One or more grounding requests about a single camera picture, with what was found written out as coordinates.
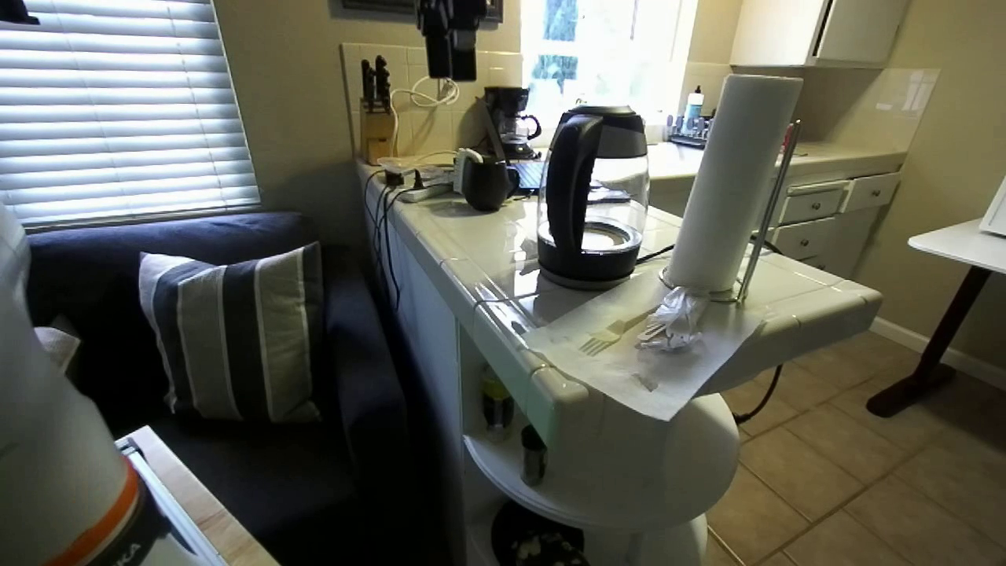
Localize dark dish rack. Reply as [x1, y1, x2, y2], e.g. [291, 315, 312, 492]
[660, 106, 717, 152]

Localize black plug cable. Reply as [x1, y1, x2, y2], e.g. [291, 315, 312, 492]
[366, 176, 409, 319]

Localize yellow tape strip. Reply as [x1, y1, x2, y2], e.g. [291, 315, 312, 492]
[579, 312, 660, 357]

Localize white upper wall cabinet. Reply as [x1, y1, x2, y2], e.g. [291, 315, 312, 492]
[730, 0, 913, 75]

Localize white cushion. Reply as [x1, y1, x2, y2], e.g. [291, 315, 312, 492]
[28, 325, 83, 378]

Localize wooden knife block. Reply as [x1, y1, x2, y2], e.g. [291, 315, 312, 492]
[354, 53, 399, 168]

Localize tall blue soap bottle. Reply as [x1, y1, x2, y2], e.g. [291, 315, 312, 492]
[678, 85, 711, 141]

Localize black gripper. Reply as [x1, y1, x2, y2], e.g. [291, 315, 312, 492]
[416, 0, 492, 85]

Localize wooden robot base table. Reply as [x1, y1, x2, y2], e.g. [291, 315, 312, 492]
[117, 421, 279, 566]

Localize dark shelf bottle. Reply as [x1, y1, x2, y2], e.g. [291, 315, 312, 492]
[517, 421, 551, 488]

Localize black glass electric kettle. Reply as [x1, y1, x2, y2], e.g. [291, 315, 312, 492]
[533, 105, 654, 292]

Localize striped blue white pillow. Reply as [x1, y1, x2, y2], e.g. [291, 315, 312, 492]
[136, 239, 329, 428]

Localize white wall cord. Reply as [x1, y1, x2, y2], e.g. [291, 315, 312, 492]
[404, 70, 465, 114]

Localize black coffee maker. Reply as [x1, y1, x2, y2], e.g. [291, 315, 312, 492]
[482, 85, 551, 194]

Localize dark bottom shelf item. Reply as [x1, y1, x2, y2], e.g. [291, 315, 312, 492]
[486, 499, 592, 566]

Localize white paper towel roll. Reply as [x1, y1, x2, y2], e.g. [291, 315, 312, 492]
[663, 70, 809, 301]

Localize white paper sheet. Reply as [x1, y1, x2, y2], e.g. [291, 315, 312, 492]
[520, 280, 771, 424]

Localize white power strip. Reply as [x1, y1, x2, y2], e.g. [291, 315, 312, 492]
[372, 154, 459, 206]

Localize dark mug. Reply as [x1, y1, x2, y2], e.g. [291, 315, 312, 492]
[449, 145, 520, 217]

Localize white desk with black leg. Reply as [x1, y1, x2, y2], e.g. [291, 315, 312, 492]
[865, 217, 1006, 421]

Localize black kettle power cable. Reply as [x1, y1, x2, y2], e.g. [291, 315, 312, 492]
[634, 239, 786, 428]

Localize white window blinds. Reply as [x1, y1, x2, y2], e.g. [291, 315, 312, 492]
[0, 0, 264, 233]

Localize yellow green shelf bottle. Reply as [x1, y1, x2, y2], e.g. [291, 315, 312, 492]
[479, 364, 517, 434]

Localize dark blue sofa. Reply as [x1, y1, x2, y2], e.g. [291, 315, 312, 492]
[25, 211, 443, 566]

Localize white drawer cabinet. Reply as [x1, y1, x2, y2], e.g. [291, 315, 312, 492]
[763, 168, 906, 282]

